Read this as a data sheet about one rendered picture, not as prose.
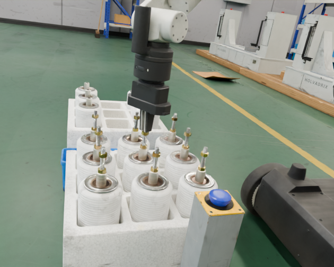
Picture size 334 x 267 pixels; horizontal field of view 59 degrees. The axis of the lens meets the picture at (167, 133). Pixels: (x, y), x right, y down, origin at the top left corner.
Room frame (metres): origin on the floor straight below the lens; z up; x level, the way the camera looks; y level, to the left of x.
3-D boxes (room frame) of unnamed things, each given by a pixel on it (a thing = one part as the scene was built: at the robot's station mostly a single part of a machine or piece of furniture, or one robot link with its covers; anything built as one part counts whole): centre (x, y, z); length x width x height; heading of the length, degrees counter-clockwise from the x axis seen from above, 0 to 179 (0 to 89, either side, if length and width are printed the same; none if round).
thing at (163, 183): (0.60, 0.02, 0.25); 0.08 x 0.08 x 0.01
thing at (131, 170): (0.71, 0.06, 0.16); 0.10 x 0.10 x 0.18
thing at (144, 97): (0.71, 0.05, 0.45); 0.13 x 0.10 x 0.12; 56
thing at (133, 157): (0.71, 0.06, 0.25); 0.08 x 0.08 x 0.01
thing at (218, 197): (0.46, -0.11, 0.32); 0.04 x 0.04 x 0.02
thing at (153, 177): (0.60, 0.02, 0.26); 0.02 x 0.02 x 0.03
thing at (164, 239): (0.71, 0.06, 0.09); 0.39 x 0.39 x 0.18; 19
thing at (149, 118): (0.70, 0.05, 0.36); 0.03 x 0.02 x 0.06; 146
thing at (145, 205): (0.60, 0.02, 0.16); 0.10 x 0.10 x 0.18
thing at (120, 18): (6.48, 1.25, 0.36); 0.31 x 0.25 x 0.20; 108
